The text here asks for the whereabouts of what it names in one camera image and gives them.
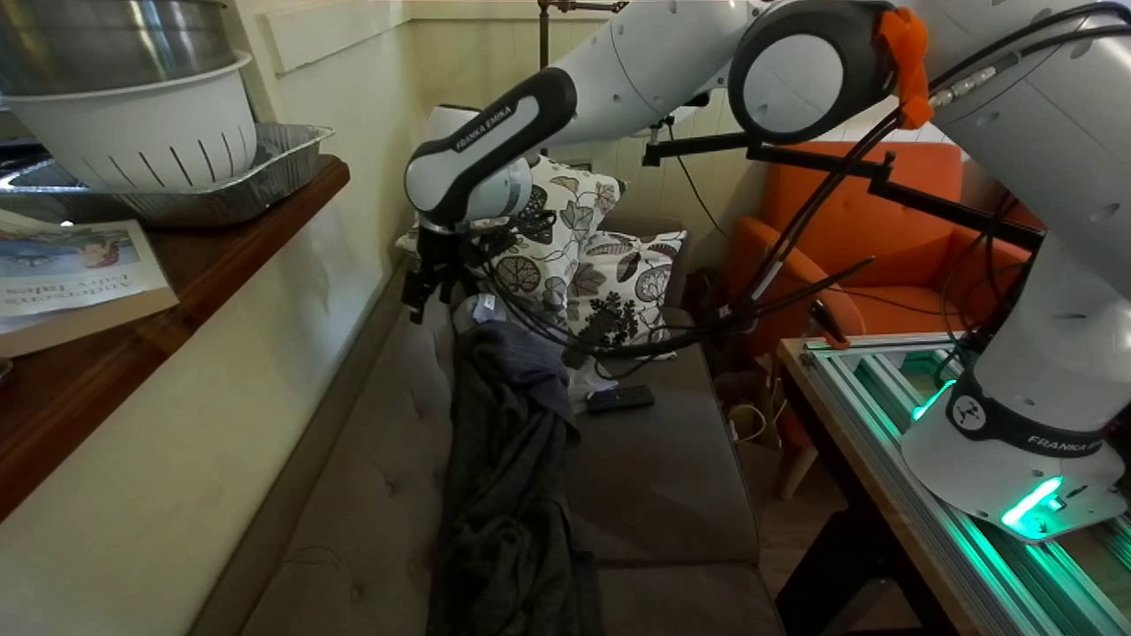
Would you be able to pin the black remote control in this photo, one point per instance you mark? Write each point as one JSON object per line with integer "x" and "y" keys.
{"x": 619, "y": 396}

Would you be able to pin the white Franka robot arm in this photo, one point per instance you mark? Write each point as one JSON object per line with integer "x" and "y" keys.
{"x": 1061, "y": 154}

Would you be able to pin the brass floor lamp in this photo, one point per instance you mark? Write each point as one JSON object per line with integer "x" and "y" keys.
{"x": 547, "y": 29}

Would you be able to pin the pale blue white cloth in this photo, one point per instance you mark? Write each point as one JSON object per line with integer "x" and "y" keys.
{"x": 526, "y": 355}

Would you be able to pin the metal baking tray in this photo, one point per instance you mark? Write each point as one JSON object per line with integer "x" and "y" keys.
{"x": 254, "y": 177}

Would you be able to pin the stainless steel bowl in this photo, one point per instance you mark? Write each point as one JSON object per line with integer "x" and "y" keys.
{"x": 109, "y": 36}

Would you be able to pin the white plastic colander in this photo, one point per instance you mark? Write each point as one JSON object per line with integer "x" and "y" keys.
{"x": 143, "y": 137}

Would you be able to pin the picture cover book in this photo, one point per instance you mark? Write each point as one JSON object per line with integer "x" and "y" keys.
{"x": 71, "y": 276}

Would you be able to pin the large floral patterned pillow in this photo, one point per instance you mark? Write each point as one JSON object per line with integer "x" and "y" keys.
{"x": 566, "y": 231}

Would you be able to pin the dark grey blanket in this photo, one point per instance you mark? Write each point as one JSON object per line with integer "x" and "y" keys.
{"x": 508, "y": 507}

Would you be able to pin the wooden wall shelf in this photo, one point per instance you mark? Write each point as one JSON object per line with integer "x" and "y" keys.
{"x": 71, "y": 413}

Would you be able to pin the aluminium frame robot table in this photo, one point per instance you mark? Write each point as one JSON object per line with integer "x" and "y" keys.
{"x": 922, "y": 518}

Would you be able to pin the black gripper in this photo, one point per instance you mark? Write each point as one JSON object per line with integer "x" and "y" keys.
{"x": 453, "y": 251}

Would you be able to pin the grey tufted sofa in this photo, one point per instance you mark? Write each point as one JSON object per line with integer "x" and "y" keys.
{"x": 674, "y": 482}

